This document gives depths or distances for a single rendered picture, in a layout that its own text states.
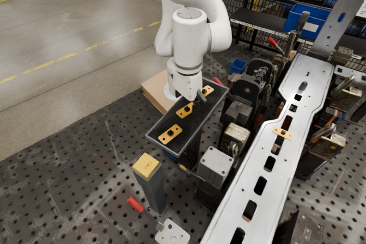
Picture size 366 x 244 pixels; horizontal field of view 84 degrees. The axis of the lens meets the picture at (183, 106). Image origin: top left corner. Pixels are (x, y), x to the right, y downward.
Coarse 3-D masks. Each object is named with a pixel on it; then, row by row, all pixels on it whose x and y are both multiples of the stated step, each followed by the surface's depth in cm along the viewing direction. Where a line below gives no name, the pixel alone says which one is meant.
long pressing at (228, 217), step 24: (288, 72) 115; (312, 72) 116; (288, 96) 104; (312, 96) 104; (264, 144) 86; (288, 144) 86; (240, 168) 78; (288, 168) 79; (240, 192) 73; (264, 192) 73; (288, 192) 73; (216, 216) 68; (240, 216) 68; (264, 216) 68; (216, 240) 63; (264, 240) 63
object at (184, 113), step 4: (188, 104) 79; (192, 104) 79; (184, 108) 76; (188, 108) 76; (176, 112) 76; (180, 112) 76; (184, 112) 76; (188, 112) 76; (180, 116) 75; (184, 116) 75
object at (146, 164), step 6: (144, 156) 65; (150, 156) 65; (138, 162) 63; (144, 162) 63; (150, 162) 63; (156, 162) 63; (138, 168) 62; (144, 168) 62; (150, 168) 62; (144, 174) 61
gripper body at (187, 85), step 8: (176, 72) 63; (200, 72) 60; (176, 80) 65; (184, 80) 61; (192, 80) 59; (200, 80) 61; (176, 88) 68; (184, 88) 64; (192, 88) 61; (200, 88) 64; (184, 96) 67; (192, 96) 63
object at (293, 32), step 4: (292, 32) 104; (300, 32) 102; (292, 36) 104; (288, 40) 107; (292, 40) 108; (288, 44) 108; (288, 48) 109; (288, 52) 110; (284, 56) 113; (288, 56) 112
